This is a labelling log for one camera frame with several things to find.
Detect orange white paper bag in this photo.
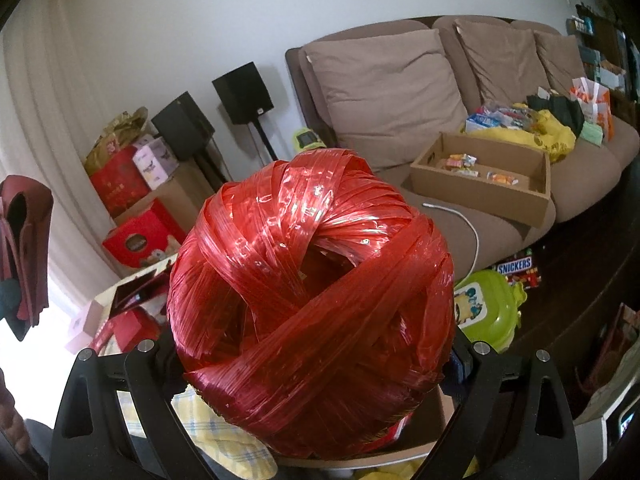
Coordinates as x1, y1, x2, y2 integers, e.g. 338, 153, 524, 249
570, 77, 614, 145

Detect small pink white box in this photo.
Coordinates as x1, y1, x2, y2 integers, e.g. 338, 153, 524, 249
132, 138, 179, 191

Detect gold crinkled gift bag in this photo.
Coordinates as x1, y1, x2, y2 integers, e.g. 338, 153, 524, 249
84, 106, 149, 177

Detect white sheer curtain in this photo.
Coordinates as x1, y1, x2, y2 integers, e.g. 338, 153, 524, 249
1, 0, 119, 307

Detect red Collection gift box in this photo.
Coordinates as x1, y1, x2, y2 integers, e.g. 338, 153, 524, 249
102, 200, 186, 269

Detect black speaker on stand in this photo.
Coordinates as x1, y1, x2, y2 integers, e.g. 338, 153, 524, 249
151, 91, 227, 191
212, 62, 279, 160

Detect brown sofa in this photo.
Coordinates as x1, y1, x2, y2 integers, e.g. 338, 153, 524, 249
285, 15, 639, 276

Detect beige cushion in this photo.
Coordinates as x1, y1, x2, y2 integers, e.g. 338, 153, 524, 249
304, 29, 468, 170
454, 20, 549, 105
534, 30, 586, 96

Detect red plastic twine ball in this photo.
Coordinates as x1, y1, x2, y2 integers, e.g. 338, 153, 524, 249
167, 148, 456, 460

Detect green portable radio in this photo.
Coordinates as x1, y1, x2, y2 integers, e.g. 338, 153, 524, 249
293, 128, 326, 154

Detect large brown cardboard box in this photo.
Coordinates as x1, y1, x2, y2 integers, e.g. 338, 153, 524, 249
114, 162, 214, 232

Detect dark red pouch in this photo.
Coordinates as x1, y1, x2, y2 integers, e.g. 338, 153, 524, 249
1, 174, 53, 340

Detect cardboard tray box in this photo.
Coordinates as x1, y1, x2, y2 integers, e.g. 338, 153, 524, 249
274, 388, 454, 474

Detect Snickers pack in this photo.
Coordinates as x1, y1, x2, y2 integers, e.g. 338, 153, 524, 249
492, 255, 541, 289

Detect green plastic kids case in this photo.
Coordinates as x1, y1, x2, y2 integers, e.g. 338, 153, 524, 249
454, 270, 527, 353

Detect yellow plastic bag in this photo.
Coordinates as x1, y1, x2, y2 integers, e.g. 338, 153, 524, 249
464, 110, 577, 164

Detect left black speaker on stand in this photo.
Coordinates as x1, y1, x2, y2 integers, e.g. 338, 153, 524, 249
151, 91, 227, 191

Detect dark red paper bags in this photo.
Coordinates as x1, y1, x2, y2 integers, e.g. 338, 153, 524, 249
89, 263, 171, 353

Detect right black speaker on stand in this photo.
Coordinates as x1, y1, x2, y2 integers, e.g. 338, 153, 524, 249
212, 62, 279, 160

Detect cardboard tray on sofa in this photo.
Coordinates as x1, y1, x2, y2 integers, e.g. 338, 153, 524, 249
410, 133, 551, 228

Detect yellow plaid tablecloth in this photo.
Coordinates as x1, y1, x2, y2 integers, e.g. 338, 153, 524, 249
114, 383, 279, 480

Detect dark red gift box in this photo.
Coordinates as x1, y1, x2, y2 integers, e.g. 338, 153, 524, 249
90, 145, 150, 218

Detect white charging cable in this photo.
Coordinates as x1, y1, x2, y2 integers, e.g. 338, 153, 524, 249
421, 201, 482, 286

